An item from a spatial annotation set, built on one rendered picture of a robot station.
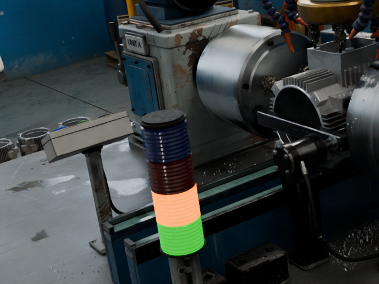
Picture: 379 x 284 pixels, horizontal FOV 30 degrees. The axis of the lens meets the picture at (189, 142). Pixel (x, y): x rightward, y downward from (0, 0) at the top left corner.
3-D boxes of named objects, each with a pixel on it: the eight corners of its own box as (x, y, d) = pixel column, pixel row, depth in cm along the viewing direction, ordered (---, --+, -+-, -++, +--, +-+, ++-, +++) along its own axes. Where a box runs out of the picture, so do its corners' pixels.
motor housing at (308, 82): (342, 131, 161) (336, 49, 155) (406, 150, 145) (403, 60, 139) (272, 156, 152) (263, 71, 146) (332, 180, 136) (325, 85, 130)
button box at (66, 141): (123, 140, 150) (115, 116, 150) (135, 132, 144) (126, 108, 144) (48, 163, 142) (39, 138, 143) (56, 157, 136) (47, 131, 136)
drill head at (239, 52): (251, 100, 195) (241, 9, 187) (342, 127, 165) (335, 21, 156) (173, 124, 184) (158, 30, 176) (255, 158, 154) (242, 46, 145)
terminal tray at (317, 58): (351, 68, 152) (349, 35, 150) (388, 75, 144) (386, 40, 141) (308, 81, 147) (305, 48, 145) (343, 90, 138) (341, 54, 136)
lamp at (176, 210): (186, 203, 98) (181, 173, 97) (208, 216, 93) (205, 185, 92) (148, 217, 96) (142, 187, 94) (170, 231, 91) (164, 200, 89)
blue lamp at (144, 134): (176, 142, 95) (172, 111, 94) (199, 153, 90) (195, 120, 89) (137, 155, 93) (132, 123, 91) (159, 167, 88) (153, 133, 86)
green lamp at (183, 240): (190, 231, 100) (186, 203, 98) (213, 246, 95) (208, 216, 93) (153, 246, 97) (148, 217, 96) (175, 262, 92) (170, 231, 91)
